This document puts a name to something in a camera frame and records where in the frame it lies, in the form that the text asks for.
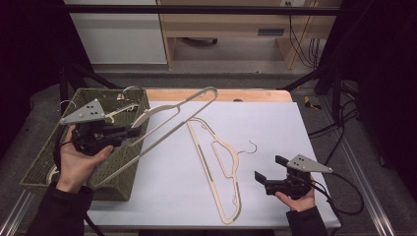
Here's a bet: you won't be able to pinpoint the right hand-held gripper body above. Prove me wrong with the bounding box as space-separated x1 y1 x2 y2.
264 154 333 201

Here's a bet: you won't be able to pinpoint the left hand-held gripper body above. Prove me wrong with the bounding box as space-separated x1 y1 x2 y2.
58 97 116 157

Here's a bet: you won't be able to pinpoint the green woven basket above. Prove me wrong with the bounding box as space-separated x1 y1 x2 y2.
19 88 151 202

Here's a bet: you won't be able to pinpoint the person's right hand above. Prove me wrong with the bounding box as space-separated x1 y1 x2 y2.
274 176 317 212

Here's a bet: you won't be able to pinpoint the person's left hand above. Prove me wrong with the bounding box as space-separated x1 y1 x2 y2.
54 124 115 195

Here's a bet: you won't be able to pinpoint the white table mat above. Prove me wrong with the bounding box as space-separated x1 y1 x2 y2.
87 100 342 230

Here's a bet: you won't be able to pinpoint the black metal stand leg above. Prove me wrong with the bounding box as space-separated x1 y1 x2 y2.
280 62 344 123
58 63 126 115

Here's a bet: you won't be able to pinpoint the yellow and black tool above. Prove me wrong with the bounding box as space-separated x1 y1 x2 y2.
303 95 323 111

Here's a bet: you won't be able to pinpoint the white cabinet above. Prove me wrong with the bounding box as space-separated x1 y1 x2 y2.
63 0 168 66

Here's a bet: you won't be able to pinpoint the wooden desk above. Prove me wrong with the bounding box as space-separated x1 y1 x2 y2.
156 0 342 71

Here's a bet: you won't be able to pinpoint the black floor cables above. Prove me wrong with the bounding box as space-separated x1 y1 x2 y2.
307 80 362 155

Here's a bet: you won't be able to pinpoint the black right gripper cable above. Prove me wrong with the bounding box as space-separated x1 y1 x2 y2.
308 171 366 232

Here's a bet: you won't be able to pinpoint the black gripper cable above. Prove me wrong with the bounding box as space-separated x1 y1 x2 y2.
52 139 107 236
308 171 366 232

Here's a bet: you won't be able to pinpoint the aluminium rail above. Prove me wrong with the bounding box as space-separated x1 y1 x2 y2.
0 190 34 236
318 94 396 236

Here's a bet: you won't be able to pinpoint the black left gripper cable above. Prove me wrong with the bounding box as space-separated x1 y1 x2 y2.
52 139 107 236

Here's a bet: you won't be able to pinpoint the black hanging cables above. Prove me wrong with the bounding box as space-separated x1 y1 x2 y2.
287 14 324 70

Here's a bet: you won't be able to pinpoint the black horizontal frame bar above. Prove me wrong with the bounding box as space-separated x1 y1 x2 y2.
63 4 342 16

